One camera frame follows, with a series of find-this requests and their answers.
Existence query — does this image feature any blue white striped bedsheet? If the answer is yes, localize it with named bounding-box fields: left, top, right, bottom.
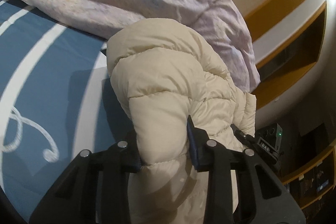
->
left=1, top=0, right=133, bottom=221

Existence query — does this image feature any beige puffer jacket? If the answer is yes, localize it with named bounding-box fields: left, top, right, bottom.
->
left=106, top=19, right=256, bottom=223

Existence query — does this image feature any wooden wall shelf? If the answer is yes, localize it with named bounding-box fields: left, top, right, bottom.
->
left=245, top=0, right=327, bottom=109

